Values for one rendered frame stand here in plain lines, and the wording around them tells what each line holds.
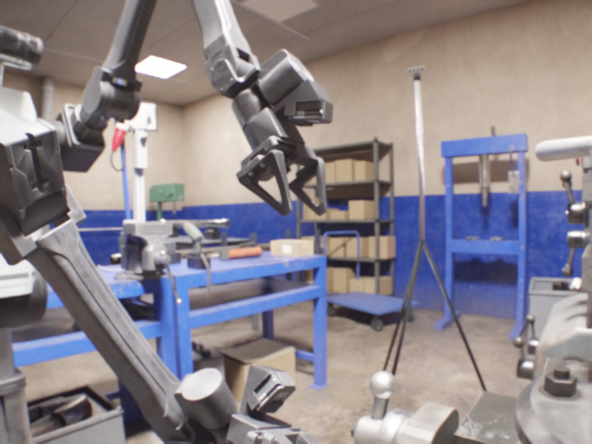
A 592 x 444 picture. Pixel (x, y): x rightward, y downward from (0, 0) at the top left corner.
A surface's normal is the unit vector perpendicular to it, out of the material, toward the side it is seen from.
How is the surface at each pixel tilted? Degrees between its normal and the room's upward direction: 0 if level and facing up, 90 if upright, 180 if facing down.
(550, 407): 0
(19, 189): 101
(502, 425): 0
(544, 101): 90
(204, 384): 26
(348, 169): 90
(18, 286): 90
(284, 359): 90
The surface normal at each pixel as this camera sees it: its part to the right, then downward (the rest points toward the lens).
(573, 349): -0.63, 0.01
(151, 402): -0.25, 0.26
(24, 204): 0.97, 0.18
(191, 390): -0.29, -0.89
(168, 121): 0.77, 0.00
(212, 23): -0.48, -0.08
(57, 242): 0.87, -0.31
